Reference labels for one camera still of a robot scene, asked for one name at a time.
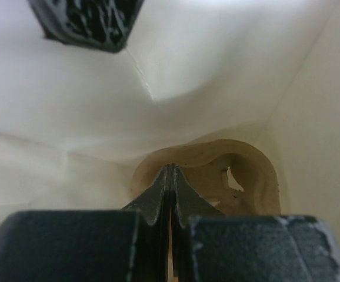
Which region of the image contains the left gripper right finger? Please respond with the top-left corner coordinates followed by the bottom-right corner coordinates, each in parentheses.
top-left (171, 165), bottom-right (340, 281)

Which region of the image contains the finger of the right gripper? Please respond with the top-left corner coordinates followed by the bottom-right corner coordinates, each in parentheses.
top-left (28, 0), bottom-right (144, 53)

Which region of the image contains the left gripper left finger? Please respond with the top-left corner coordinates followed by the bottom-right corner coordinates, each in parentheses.
top-left (0, 166), bottom-right (171, 281)

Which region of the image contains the brown paper bag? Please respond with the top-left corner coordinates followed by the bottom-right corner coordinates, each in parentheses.
top-left (0, 1), bottom-right (340, 243)

